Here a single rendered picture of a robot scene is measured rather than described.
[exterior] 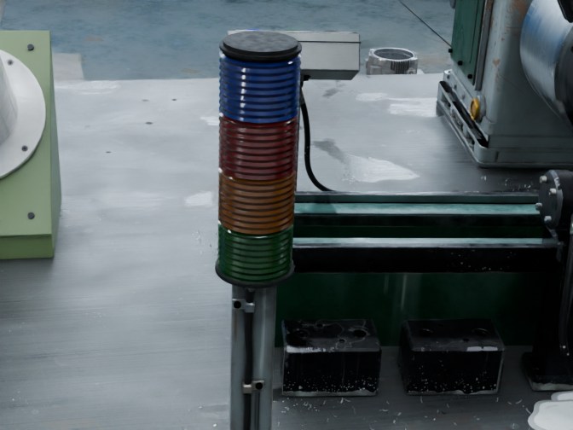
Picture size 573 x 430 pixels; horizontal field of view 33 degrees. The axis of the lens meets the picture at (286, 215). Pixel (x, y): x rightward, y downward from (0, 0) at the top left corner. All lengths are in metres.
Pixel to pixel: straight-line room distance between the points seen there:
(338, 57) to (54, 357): 0.51
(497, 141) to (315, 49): 0.44
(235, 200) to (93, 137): 0.96
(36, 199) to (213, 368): 0.36
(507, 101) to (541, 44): 0.20
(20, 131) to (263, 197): 0.63
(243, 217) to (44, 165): 0.60
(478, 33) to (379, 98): 0.34
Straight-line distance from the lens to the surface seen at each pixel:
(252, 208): 0.73
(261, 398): 0.85
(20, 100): 1.32
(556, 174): 0.98
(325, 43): 1.26
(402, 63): 3.71
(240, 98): 0.70
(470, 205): 1.20
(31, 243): 1.29
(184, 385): 1.05
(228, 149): 0.72
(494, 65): 1.57
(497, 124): 1.58
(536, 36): 1.42
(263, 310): 0.80
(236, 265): 0.76
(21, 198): 1.29
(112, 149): 1.62
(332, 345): 1.01
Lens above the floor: 1.42
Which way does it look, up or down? 26 degrees down
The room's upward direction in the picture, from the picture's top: 2 degrees clockwise
